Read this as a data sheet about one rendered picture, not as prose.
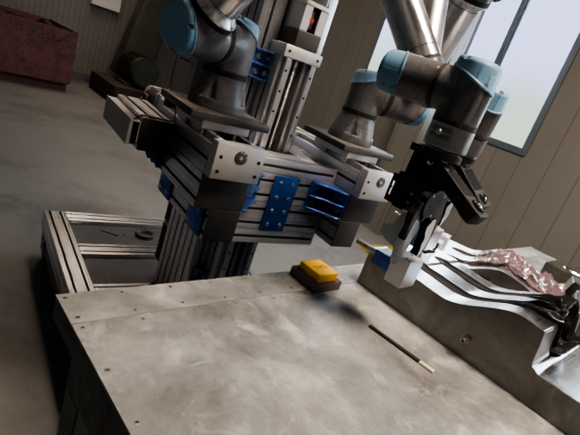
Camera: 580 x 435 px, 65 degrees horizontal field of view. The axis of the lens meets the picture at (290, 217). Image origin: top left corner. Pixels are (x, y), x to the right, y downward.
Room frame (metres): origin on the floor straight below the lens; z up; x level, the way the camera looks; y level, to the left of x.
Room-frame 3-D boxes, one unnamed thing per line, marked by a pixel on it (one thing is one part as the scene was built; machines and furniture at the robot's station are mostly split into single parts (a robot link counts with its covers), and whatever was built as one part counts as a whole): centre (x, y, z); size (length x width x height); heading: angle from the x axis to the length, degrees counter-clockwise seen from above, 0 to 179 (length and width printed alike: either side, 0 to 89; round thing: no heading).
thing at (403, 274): (0.81, -0.19, 0.93); 0.13 x 0.05 x 0.05; 49
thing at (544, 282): (1.21, -0.64, 0.90); 0.26 x 0.18 x 0.08; 65
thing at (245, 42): (1.19, 0.28, 1.20); 0.13 x 0.12 x 0.14; 153
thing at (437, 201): (0.80, -0.20, 1.09); 0.09 x 0.08 x 0.12; 49
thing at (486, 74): (0.80, -0.21, 1.25); 0.09 x 0.08 x 0.11; 63
